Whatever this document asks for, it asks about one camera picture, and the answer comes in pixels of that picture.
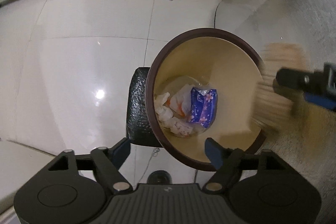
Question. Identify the black padded stool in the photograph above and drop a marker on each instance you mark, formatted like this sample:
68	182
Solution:
137	108

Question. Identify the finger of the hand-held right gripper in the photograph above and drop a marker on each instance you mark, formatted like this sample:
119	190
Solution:
323	102
294	79

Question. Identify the brown paper bag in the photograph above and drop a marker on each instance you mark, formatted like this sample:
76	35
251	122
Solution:
278	108

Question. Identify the beige wastebasket with brown rim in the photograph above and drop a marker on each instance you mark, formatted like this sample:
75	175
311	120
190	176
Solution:
225	66

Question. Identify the black round object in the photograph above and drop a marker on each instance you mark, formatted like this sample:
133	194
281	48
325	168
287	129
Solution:
159	177

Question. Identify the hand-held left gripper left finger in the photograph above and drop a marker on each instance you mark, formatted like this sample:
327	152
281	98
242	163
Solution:
122	151

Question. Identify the clear plastic bag red print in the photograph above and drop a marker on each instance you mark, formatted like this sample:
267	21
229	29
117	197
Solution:
181	100

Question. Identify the blue floral tissue packet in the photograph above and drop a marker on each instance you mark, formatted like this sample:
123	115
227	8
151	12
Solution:
203	108

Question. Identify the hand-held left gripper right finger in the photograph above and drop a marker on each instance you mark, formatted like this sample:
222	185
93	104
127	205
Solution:
215	153

